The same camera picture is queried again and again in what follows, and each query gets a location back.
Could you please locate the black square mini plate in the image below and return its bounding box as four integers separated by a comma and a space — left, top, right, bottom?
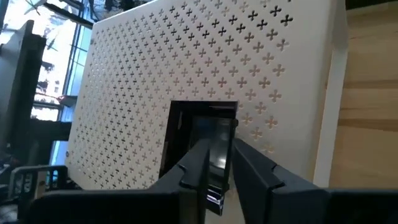
159, 100, 239, 216

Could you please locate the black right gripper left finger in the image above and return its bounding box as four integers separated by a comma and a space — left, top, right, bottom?
149, 138, 211, 224

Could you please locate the white perforated metal shelf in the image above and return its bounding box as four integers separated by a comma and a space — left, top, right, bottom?
64, 0, 349, 224

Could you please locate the large window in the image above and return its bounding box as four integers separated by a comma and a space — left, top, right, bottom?
0, 0, 94, 166

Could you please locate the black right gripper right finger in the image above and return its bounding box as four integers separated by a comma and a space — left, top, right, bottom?
232, 138, 330, 224

